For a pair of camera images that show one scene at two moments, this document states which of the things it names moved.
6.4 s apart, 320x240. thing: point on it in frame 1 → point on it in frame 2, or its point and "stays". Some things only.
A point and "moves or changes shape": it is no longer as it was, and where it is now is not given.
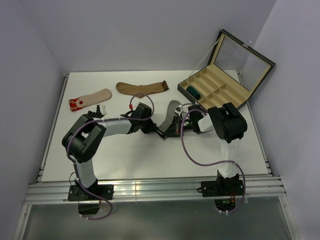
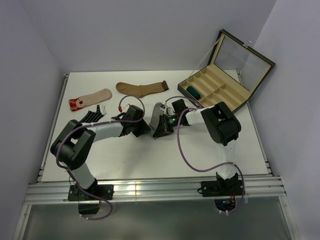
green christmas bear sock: [194, 92] stays
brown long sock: [142, 90] stays
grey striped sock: [172, 107] moves or changes shape
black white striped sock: [100, 112] stays
